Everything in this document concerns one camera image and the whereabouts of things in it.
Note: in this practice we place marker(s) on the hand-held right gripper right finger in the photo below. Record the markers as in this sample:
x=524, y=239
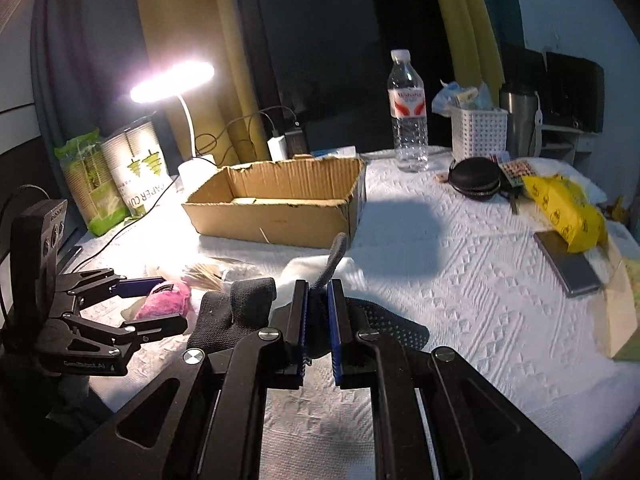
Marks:
x=334, y=336

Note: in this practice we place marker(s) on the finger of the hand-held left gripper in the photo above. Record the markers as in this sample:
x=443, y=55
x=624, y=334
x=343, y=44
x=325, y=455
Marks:
x=141, y=286
x=161, y=328

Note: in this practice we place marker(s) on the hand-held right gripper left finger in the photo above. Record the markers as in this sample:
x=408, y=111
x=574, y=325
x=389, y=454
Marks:
x=301, y=331

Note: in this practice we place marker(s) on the pink plush toy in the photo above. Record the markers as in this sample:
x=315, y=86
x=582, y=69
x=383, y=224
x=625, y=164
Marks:
x=165, y=298

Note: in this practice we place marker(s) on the dark grey dotted glove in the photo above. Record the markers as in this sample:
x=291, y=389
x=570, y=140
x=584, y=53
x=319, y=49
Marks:
x=235, y=305

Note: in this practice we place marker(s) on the bundle of wooden sticks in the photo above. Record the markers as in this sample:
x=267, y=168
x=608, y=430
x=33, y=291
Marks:
x=205, y=275

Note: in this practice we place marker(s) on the green paper cup package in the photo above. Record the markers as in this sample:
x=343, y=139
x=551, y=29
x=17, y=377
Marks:
x=91, y=185

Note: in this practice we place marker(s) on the open cardboard box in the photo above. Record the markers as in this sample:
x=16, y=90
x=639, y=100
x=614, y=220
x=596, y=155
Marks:
x=270, y=221

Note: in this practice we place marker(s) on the white paper cup package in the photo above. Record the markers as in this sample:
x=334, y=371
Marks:
x=136, y=170

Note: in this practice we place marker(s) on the white textured tablecloth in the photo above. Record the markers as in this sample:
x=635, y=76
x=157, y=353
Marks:
x=480, y=320

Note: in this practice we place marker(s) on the blue white tissue pack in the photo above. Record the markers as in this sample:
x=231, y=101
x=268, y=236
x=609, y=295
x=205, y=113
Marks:
x=335, y=151

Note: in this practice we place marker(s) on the white charger block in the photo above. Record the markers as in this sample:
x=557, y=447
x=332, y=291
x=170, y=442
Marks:
x=278, y=149

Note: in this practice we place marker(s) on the white desk lamp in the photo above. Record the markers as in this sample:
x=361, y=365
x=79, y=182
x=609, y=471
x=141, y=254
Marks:
x=170, y=83

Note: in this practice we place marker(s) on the black round zip case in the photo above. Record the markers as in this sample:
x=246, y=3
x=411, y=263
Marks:
x=475, y=179

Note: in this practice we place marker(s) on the clear plastic water bottle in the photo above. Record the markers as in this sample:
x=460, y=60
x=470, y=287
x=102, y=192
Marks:
x=408, y=120

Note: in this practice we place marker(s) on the grey smartphone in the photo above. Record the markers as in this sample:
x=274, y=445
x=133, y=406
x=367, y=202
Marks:
x=567, y=267

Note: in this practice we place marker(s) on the colourful printed card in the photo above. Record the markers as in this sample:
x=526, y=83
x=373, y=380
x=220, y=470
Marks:
x=515, y=172

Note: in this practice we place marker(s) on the white plastic basket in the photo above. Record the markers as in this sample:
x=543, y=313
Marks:
x=480, y=135

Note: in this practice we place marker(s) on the yellow plastic packet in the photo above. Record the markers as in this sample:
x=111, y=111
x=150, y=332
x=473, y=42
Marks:
x=565, y=210

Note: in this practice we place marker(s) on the crumpled packets in basket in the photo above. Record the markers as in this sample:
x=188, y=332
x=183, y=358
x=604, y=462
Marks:
x=462, y=96

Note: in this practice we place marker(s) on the yellow curtain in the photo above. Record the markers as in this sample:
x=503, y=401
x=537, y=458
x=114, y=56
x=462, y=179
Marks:
x=200, y=20
x=465, y=15

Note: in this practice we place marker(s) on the stainless steel thermos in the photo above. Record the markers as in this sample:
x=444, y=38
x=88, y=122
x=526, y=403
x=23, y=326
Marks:
x=517, y=120

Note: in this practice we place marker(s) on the tan paper box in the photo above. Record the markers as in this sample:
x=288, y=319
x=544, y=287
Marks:
x=622, y=310

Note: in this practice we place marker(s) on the black box appliance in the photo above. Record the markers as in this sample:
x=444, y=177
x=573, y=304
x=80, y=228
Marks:
x=575, y=90

